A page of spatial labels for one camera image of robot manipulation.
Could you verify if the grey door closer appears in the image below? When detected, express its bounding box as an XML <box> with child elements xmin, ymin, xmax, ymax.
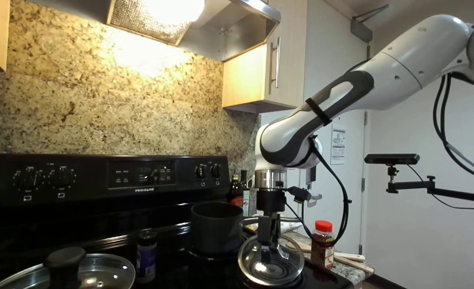
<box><xmin>349</xmin><ymin>3</ymin><xmax>391</xmax><ymax>44</ymax></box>

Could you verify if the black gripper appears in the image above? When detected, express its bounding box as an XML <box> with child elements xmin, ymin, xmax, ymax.
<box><xmin>254</xmin><ymin>186</ymin><xmax>288</xmax><ymax>253</ymax></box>

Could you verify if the steel range hood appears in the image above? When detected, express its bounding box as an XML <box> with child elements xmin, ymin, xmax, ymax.
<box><xmin>30</xmin><ymin>0</ymin><xmax>283</xmax><ymax>62</ymax></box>

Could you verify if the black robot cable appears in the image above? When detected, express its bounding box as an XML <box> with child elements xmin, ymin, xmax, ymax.
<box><xmin>295</xmin><ymin>70</ymin><xmax>474</xmax><ymax>250</ymax></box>

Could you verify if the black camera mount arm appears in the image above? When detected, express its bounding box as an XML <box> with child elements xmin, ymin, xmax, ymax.
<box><xmin>385</xmin><ymin>163</ymin><xmax>474</xmax><ymax>205</ymax></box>

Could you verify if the black electric stove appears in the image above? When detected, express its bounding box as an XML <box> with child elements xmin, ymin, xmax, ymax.
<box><xmin>0</xmin><ymin>152</ymin><xmax>356</xmax><ymax>289</ymax></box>

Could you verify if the slim dark glass bottle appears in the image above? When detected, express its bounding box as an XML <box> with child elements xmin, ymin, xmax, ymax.
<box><xmin>240</xmin><ymin>168</ymin><xmax>253</xmax><ymax>215</ymax></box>

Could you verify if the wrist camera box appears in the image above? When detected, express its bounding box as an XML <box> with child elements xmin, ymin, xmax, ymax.
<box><xmin>285</xmin><ymin>184</ymin><xmax>312</xmax><ymax>207</ymax></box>

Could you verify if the wooden spatula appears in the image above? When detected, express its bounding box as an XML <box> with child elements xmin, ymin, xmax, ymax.
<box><xmin>299</xmin><ymin>237</ymin><xmax>377</xmax><ymax>276</ymax></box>

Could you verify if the glass pot lid steel knob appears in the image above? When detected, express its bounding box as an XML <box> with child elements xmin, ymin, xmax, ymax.
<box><xmin>237</xmin><ymin>232</ymin><xmax>307</xmax><ymax>289</ymax></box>

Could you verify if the red-lid spice jar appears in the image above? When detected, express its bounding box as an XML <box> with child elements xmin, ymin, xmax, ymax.
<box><xmin>311</xmin><ymin>218</ymin><xmax>336</xmax><ymax>269</ymax></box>

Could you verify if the dark bottle with red label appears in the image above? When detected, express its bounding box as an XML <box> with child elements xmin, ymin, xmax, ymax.
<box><xmin>229</xmin><ymin>173</ymin><xmax>245</xmax><ymax>207</ymax></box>

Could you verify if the silver door handle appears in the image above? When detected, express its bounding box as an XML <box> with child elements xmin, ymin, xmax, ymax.
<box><xmin>307</xmin><ymin>190</ymin><xmax>325</xmax><ymax>208</ymax></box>

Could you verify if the black wall device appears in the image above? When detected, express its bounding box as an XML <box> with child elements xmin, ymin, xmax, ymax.
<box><xmin>306</xmin><ymin>165</ymin><xmax>319</xmax><ymax>187</ymax></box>

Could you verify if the white paper notice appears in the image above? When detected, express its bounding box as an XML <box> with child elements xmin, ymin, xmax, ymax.
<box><xmin>330</xmin><ymin>126</ymin><xmax>349</xmax><ymax>165</ymax></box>

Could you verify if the silver cabinet handle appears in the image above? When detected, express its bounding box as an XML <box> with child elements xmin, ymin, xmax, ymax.
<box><xmin>269</xmin><ymin>35</ymin><xmax>283</xmax><ymax>94</ymax></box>

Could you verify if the dark spice bottle blue label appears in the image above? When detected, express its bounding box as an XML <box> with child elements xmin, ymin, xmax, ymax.
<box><xmin>136</xmin><ymin>226</ymin><xmax>160</xmax><ymax>284</ymax></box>

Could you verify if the beige wall cabinet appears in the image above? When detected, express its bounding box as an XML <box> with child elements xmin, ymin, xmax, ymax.
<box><xmin>221</xmin><ymin>0</ymin><xmax>307</xmax><ymax>113</ymax></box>

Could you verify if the dark grey pot steel handle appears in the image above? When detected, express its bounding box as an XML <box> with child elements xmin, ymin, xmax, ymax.
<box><xmin>190</xmin><ymin>200</ymin><xmax>263</xmax><ymax>256</ymax></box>

